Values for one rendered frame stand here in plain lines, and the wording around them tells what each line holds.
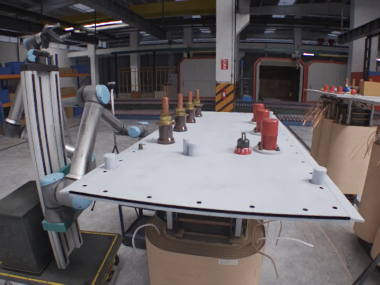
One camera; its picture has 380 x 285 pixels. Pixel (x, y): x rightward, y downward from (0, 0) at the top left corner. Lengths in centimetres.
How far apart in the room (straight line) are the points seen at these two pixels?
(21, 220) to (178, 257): 122
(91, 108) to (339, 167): 306
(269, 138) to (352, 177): 276
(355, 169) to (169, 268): 307
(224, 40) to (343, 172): 925
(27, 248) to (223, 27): 1118
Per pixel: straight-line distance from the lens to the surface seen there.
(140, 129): 196
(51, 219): 161
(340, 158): 353
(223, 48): 1168
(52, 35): 197
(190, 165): 83
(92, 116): 147
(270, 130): 99
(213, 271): 91
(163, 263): 94
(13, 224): 191
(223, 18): 1193
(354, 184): 373
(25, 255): 204
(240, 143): 96
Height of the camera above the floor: 165
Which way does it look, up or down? 15 degrees down
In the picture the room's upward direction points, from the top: straight up
